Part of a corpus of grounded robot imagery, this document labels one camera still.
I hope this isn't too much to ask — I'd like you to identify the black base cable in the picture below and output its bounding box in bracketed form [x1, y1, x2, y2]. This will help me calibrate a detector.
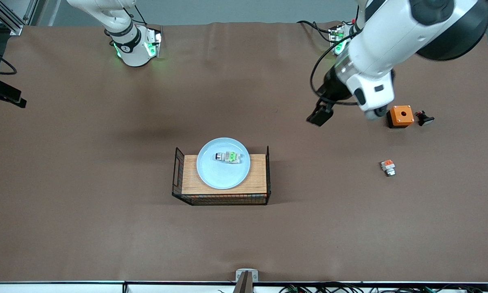
[297, 20, 335, 43]
[131, 4, 147, 26]

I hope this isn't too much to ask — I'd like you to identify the wire rack with wooden top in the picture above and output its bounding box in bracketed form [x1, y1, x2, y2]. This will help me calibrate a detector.
[172, 146, 271, 206]

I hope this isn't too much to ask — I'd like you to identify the aluminium frame profile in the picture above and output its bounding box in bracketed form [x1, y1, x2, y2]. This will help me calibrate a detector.
[0, 0, 39, 36]

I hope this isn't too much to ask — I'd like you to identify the base connector box green light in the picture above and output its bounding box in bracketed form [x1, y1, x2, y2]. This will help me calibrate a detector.
[328, 24, 347, 55]
[144, 27, 163, 58]

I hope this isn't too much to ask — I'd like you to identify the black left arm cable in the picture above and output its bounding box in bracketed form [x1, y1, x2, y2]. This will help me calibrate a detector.
[310, 33, 360, 107]

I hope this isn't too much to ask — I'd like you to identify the green white button module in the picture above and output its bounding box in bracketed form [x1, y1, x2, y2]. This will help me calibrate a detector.
[215, 151, 242, 165]

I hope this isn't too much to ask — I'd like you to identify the white table edge rail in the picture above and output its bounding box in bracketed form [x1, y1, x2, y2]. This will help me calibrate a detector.
[0, 280, 488, 293]

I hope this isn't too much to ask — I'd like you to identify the light blue round plate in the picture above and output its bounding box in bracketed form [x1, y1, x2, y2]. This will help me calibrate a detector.
[196, 137, 251, 190]

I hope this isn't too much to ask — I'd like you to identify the brown table cover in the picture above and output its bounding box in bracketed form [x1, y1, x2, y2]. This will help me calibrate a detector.
[0, 21, 488, 283]

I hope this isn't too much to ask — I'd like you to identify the grey metal bracket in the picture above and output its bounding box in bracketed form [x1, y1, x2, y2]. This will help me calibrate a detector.
[235, 269, 259, 293]

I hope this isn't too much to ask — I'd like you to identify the orange box with hole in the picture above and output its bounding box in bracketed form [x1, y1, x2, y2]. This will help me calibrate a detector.
[386, 105, 415, 129]

